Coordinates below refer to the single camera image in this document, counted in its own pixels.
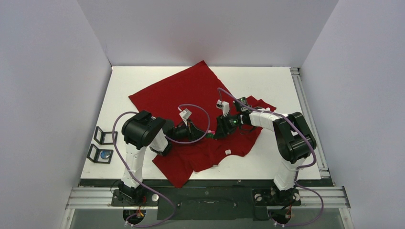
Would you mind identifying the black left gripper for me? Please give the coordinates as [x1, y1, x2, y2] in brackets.
[169, 119, 208, 143]

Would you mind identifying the red t-shirt garment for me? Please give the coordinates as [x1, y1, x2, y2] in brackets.
[129, 61, 261, 188]

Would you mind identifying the blue round brooch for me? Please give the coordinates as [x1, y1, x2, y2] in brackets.
[99, 150, 113, 160]

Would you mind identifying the pink flower brooch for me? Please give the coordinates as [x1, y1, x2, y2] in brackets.
[206, 130, 215, 139]

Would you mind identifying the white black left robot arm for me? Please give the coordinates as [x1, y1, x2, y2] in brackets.
[117, 110, 209, 205]

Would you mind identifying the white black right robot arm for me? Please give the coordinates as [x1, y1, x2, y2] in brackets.
[213, 97, 317, 204]

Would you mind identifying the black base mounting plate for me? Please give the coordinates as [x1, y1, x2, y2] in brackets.
[111, 180, 301, 223]

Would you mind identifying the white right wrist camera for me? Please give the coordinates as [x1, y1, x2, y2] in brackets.
[215, 99, 230, 116]

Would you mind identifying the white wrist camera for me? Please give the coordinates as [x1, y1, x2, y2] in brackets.
[178, 107, 192, 126]
[215, 99, 230, 116]

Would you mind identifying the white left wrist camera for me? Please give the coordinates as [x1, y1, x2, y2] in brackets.
[178, 107, 192, 126]

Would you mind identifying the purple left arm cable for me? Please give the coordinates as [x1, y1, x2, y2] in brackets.
[111, 104, 212, 228]

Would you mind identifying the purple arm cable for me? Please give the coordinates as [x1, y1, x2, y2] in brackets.
[217, 87, 325, 227]
[111, 104, 212, 228]

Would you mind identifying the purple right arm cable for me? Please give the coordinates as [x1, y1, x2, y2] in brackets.
[217, 87, 325, 227]

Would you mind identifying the black wire stand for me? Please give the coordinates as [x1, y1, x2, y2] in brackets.
[86, 144, 114, 164]
[93, 126, 118, 145]

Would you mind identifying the right side aluminium rail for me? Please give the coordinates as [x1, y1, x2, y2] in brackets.
[290, 67, 336, 186]

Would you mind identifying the aluminium frame rail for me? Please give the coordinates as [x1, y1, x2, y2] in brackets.
[66, 187, 350, 209]

